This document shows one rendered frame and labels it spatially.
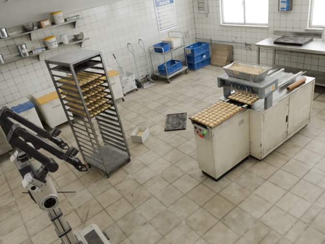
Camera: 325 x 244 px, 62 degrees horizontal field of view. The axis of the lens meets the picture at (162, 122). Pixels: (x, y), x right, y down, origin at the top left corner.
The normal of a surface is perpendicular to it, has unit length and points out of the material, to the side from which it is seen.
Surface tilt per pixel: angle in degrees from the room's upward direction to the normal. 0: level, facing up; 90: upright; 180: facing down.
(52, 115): 93
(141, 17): 90
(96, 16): 90
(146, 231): 0
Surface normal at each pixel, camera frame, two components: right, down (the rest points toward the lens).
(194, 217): -0.17, -0.86
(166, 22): 0.61, 0.30
